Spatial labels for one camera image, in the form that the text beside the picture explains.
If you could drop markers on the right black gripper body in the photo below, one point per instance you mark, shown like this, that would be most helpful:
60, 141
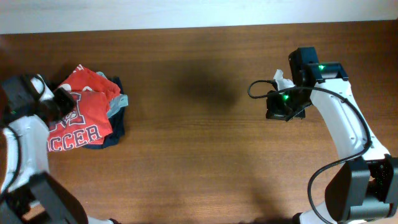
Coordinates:
287, 104

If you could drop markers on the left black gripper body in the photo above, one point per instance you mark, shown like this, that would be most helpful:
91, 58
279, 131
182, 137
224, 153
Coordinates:
60, 106

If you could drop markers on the orange soccer t-shirt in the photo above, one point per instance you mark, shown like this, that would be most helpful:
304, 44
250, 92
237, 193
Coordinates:
88, 122

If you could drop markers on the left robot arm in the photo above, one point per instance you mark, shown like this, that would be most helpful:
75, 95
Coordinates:
29, 194

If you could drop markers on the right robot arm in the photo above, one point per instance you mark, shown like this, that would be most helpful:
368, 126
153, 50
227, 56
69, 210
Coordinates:
365, 187

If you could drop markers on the folded red soccer shirt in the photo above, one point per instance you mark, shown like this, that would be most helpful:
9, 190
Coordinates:
83, 79

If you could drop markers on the folded navy shirt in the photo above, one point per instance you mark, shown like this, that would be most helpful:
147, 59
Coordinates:
116, 119

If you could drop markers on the folded grey shirt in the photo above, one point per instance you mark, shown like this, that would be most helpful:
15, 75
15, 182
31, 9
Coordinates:
99, 102

